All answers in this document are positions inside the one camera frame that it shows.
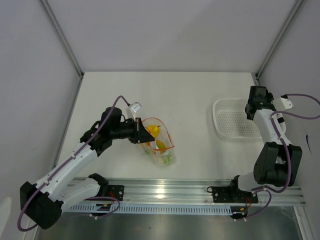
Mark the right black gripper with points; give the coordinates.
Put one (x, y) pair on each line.
(269, 97)

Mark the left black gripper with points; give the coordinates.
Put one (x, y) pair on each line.
(142, 135)

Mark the yellow green mango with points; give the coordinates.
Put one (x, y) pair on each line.
(160, 145)

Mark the clear zip top bag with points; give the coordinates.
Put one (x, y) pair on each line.
(162, 150)

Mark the white cauliflower with leaves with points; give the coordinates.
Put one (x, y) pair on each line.
(164, 160)

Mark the orange pink peach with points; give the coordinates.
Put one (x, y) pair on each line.
(144, 145)

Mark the green apple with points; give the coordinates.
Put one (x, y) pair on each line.
(147, 151)

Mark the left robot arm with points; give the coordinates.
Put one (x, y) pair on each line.
(47, 199)

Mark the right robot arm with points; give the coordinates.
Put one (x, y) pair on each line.
(277, 165)

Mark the white perforated plastic basket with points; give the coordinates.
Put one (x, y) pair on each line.
(231, 123)

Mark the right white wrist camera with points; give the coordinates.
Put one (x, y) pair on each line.
(282, 103)

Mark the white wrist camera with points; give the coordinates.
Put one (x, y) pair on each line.
(132, 110)
(282, 103)

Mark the right aluminium frame post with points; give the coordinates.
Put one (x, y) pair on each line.
(280, 37)

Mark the aluminium frame post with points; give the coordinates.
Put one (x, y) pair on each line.
(280, 37)
(59, 33)

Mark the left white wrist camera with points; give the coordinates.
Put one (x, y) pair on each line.
(132, 110)

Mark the aluminium mounting rail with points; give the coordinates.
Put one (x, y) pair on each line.
(194, 192)

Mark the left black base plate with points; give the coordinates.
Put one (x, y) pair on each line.
(115, 191)

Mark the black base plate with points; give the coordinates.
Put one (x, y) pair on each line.
(115, 191)
(226, 194)

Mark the white slotted cable duct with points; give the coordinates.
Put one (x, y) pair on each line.
(162, 209)

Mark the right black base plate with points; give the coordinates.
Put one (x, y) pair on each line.
(226, 194)

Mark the left aluminium frame post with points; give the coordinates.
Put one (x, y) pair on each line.
(59, 33)

